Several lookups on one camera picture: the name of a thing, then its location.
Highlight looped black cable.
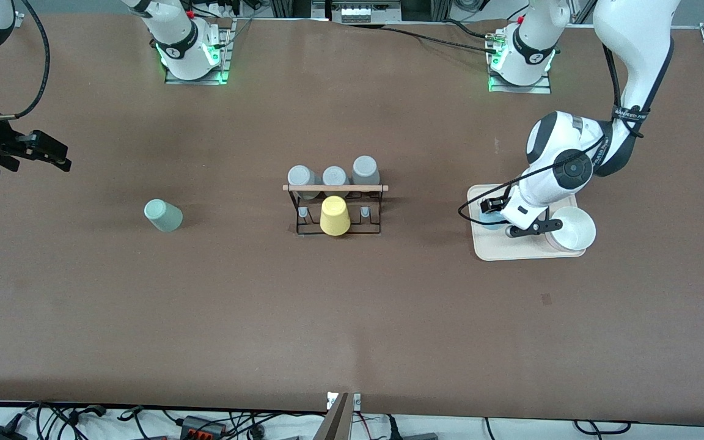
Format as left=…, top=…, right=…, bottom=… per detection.
left=574, top=420, right=633, bottom=436

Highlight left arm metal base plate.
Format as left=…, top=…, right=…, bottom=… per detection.
left=488, top=31, right=553, bottom=94

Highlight grey metal stand post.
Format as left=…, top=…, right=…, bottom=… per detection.
left=312, top=393, right=353, bottom=440

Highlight white marker tag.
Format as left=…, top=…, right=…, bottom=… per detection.
left=326, top=392, right=362, bottom=411

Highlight grey terminal block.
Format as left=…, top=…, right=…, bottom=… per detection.
left=331, top=0, right=403, bottom=25

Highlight black power strip orange switches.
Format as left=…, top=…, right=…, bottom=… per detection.
left=180, top=416, right=229, bottom=440

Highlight tangled black cable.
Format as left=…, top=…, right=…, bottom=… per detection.
left=22, top=400, right=108, bottom=440

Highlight beige plastic tray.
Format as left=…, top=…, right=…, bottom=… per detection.
left=467, top=181, right=588, bottom=262

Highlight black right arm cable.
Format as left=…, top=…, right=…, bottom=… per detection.
left=0, top=0, right=51, bottom=121

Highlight yellow cup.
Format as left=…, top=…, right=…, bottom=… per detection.
left=320, top=196, right=351, bottom=237

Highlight pale green cup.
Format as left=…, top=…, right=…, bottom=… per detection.
left=144, top=199, right=184, bottom=233

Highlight black wire cup rack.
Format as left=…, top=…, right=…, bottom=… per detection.
left=282, top=183, right=389, bottom=237

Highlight long black table cable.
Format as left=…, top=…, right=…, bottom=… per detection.
left=340, top=21, right=502, bottom=53

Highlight white bowl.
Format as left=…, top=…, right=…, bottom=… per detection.
left=544, top=207, right=597, bottom=252

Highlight light blue cup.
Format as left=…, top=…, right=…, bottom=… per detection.
left=480, top=206, right=508, bottom=230

